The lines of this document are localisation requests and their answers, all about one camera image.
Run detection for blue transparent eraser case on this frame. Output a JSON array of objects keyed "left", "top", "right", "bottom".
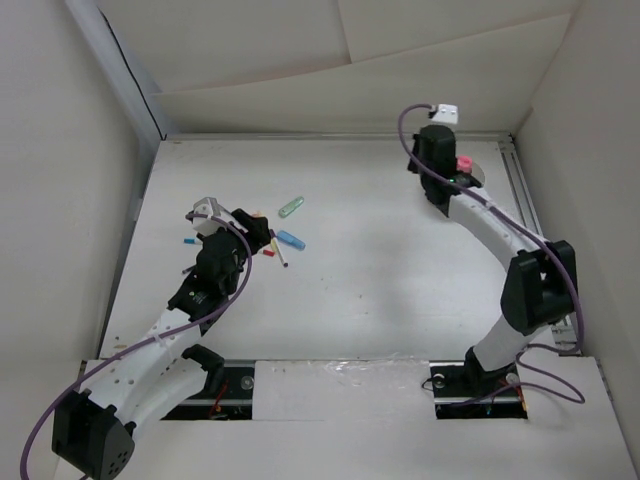
[{"left": 276, "top": 230, "right": 306, "bottom": 251}]

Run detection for pink capped glue bottle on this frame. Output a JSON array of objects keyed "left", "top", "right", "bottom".
[{"left": 456, "top": 156, "right": 473, "bottom": 174}]

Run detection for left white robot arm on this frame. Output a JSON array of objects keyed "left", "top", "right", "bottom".
[{"left": 51, "top": 205, "right": 272, "bottom": 479}]

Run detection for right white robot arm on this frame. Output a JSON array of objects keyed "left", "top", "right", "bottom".
[{"left": 408, "top": 125, "right": 582, "bottom": 395}]

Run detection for purple capped white pen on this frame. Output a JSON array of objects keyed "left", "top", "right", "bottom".
[{"left": 271, "top": 237, "right": 289, "bottom": 268}]

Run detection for white round divided container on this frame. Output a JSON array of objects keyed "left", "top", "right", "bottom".
[{"left": 464, "top": 163, "right": 486, "bottom": 188}]

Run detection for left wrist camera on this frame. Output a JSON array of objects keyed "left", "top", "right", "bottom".
[{"left": 192, "top": 197, "right": 222, "bottom": 237}]

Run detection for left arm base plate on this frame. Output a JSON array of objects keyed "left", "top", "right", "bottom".
[{"left": 163, "top": 362, "right": 255, "bottom": 421}]

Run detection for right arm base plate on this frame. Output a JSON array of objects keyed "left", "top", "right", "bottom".
[{"left": 422, "top": 361, "right": 528, "bottom": 420}]

